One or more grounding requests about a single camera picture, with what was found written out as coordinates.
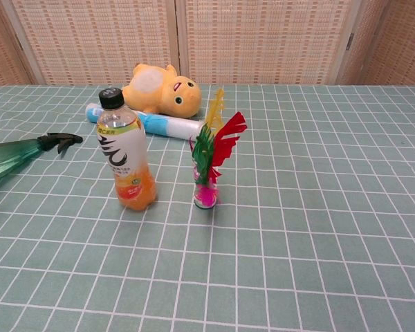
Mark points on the orange juice bottle black cap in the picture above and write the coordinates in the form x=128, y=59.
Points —
x=124, y=162

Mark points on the bamboo folding screen panel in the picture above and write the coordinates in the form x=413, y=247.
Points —
x=397, y=45
x=3, y=52
x=100, y=41
x=263, y=41

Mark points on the yellow plush duck toy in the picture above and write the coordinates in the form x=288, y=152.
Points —
x=166, y=93

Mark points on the blue white plastic bag roll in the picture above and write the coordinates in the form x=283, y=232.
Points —
x=166, y=126

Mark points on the green spray bottle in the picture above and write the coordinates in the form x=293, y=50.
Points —
x=7, y=159

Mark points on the green checkered tablecloth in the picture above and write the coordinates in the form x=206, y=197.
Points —
x=297, y=224

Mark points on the colourful feather shuttlecock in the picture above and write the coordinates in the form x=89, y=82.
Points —
x=204, y=152

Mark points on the metal screen hinge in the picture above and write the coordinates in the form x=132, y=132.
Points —
x=350, y=41

